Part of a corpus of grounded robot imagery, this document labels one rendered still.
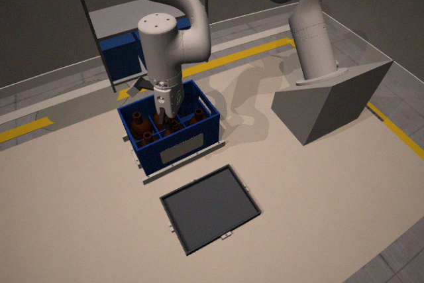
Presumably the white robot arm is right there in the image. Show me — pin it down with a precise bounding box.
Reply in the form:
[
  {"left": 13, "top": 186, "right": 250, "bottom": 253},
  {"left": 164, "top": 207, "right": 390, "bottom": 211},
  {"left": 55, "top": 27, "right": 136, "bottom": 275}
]
[{"left": 126, "top": 0, "right": 348, "bottom": 97}]

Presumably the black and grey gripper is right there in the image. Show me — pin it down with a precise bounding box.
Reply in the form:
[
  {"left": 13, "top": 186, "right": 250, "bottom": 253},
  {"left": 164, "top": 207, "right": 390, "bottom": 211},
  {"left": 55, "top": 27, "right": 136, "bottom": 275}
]
[{"left": 153, "top": 80, "right": 184, "bottom": 131}]

